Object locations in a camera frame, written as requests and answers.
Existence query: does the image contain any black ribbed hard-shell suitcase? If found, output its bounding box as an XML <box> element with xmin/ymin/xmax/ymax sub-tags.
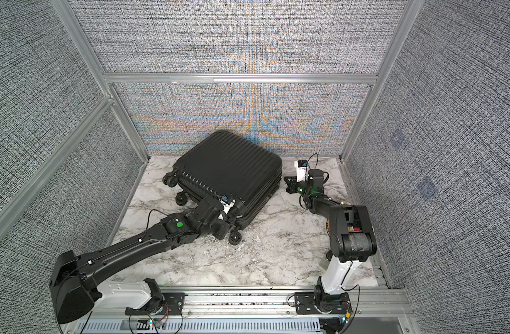
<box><xmin>162</xmin><ymin>129</ymin><xmax>283</xmax><ymax>246</ymax></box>

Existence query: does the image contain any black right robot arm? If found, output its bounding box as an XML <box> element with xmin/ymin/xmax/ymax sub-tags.
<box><xmin>284</xmin><ymin>168</ymin><xmax>377</xmax><ymax>295</ymax></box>

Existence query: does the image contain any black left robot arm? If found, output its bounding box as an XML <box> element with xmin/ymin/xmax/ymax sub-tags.
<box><xmin>50</xmin><ymin>196</ymin><xmax>236</xmax><ymax>324</ymax></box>

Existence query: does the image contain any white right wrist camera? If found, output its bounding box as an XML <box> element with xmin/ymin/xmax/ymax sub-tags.
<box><xmin>294</xmin><ymin>159</ymin><xmax>310</xmax><ymax>182</ymax></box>

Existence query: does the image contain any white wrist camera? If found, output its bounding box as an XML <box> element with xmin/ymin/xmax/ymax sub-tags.
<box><xmin>294</xmin><ymin>159</ymin><xmax>310</xmax><ymax>182</ymax></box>
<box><xmin>219</xmin><ymin>197</ymin><xmax>236</xmax><ymax>217</ymax></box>

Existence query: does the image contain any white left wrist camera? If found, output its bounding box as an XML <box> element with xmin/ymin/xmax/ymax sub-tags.
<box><xmin>219</xmin><ymin>197</ymin><xmax>236</xmax><ymax>217</ymax></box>

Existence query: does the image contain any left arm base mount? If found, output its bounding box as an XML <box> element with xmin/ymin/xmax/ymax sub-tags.
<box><xmin>125</xmin><ymin>278</ymin><xmax>186</xmax><ymax>315</ymax></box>

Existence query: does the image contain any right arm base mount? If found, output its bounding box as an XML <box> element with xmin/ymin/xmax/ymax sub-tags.
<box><xmin>292</xmin><ymin>278</ymin><xmax>353</xmax><ymax>317</ymax></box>

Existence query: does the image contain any aluminium front rail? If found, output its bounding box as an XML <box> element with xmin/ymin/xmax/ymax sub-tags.
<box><xmin>61</xmin><ymin>287</ymin><xmax>421</xmax><ymax>333</ymax></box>

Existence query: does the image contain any aluminium cage frame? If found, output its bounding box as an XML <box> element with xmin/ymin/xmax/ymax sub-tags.
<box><xmin>0</xmin><ymin>1</ymin><xmax>424</xmax><ymax>241</ymax></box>

